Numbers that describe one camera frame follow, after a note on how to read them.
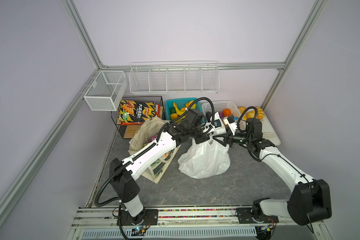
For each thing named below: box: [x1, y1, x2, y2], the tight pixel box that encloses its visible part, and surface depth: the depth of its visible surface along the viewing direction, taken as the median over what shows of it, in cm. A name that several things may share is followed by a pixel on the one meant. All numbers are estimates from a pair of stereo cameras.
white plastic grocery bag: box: [177, 138, 231, 179], surface depth 81 cm
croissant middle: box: [246, 110, 255, 119], surface depth 117 cm
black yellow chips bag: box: [117, 99, 156, 123], surface depth 94 cm
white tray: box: [259, 108, 281, 146], surface depth 107 cm
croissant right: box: [256, 106, 265, 121], surface depth 118 cm
